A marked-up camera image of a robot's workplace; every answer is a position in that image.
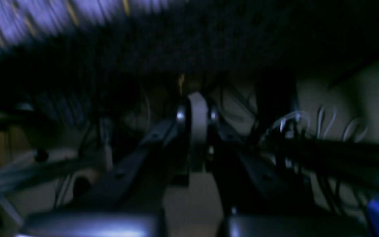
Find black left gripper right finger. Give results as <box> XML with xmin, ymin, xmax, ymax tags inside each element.
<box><xmin>208</xmin><ymin>102</ymin><xmax>367</xmax><ymax>237</ymax></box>

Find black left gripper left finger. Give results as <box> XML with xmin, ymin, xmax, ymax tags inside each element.
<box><xmin>22</xmin><ymin>99</ymin><xmax>190</xmax><ymax>237</ymax></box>

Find fan patterned tablecloth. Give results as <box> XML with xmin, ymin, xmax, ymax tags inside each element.
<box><xmin>0</xmin><ymin>0</ymin><xmax>188</xmax><ymax>56</ymax></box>

